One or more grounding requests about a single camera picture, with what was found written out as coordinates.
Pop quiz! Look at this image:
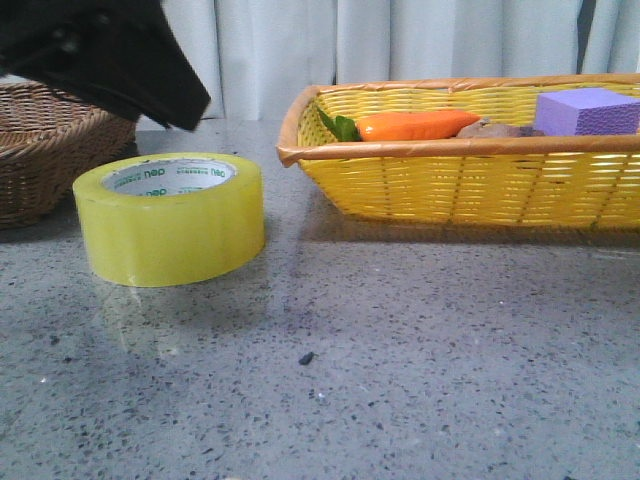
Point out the orange toy carrot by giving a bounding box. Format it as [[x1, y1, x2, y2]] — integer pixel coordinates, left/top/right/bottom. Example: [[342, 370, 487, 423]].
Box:
[[318, 109, 481, 142]]

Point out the purple foam block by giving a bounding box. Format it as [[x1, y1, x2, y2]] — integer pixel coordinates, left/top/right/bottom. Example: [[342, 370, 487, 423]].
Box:
[[534, 88, 639, 136]]

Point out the brown toy potato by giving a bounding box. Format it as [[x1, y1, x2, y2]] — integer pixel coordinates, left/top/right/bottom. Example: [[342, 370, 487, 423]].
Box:
[[455, 119, 545, 139]]

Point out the white curtain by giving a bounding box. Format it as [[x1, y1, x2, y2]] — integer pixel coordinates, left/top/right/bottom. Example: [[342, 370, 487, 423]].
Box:
[[163, 0, 639, 120]]

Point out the yellow tape roll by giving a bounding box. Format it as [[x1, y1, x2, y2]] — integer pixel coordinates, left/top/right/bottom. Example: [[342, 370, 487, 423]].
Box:
[[72, 152, 265, 287]]

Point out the yellow woven basket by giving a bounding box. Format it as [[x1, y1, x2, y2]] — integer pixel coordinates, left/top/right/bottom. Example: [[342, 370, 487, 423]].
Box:
[[276, 74, 639, 230]]

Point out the brown wicker basket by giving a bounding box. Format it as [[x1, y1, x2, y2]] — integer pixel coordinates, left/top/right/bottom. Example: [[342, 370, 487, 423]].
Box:
[[1, 81, 136, 230]]

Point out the small black debris piece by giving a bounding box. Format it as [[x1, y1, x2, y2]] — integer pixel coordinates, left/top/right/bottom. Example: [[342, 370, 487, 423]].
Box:
[[298, 352, 315, 365]]

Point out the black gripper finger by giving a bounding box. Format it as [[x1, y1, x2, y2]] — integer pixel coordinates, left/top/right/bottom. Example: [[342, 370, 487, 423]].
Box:
[[1, 1, 211, 131]]

